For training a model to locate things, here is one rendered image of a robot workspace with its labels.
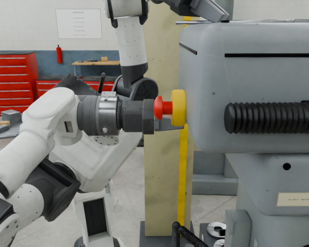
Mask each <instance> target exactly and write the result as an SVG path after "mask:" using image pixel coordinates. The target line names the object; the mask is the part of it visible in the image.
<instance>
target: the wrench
mask: <svg viewBox="0 0 309 247"><path fill-rule="evenodd" d="M229 21H230V23H309V19H288V20H260V19H251V20H229ZM209 23H212V22H210V21H176V25H197V24H209Z"/></svg>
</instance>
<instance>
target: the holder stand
mask: <svg viewBox="0 0 309 247"><path fill-rule="evenodd" d="M219 229H226V224H225V222H211V223H201V224H200V232H199V239H200V240H202V241H203V242H204V243H205V244H206V245H208V246H209V247H224V241H225V236H219Z"/></svg>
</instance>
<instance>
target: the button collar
mask: <svg viewBox="0 0 309 247"><path fill-rule="evenodd" d="M171 101H172V104H173V113H172V115H171V123H172V125H173V126H184V125H185V121H186V94H185V91H184V90H173V91H172V93H171Z"/></svg>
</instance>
